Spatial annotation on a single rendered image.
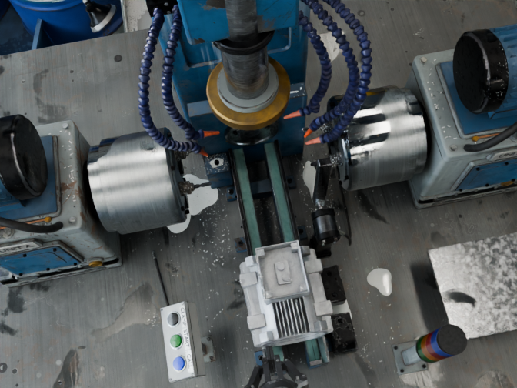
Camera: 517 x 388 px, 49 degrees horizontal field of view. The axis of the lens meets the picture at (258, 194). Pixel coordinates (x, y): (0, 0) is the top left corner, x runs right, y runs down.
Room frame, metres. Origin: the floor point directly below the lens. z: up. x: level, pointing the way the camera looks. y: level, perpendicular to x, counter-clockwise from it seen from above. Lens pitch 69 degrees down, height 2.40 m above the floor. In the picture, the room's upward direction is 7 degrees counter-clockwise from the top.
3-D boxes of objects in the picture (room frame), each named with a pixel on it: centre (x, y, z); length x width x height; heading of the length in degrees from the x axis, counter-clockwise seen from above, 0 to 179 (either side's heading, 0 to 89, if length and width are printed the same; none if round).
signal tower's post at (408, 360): (0.09, -0.35, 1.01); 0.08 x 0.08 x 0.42; 4
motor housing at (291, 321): (0.25, -0.03, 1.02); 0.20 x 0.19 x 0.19; 4
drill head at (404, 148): (0.63, -0.34, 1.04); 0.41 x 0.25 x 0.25; 94
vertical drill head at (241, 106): (0.65, -0.01, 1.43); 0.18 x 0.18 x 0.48
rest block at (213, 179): (0.67, 0.11, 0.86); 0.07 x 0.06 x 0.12; 94
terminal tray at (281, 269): (0.29, -0.03, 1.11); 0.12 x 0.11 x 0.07; 4
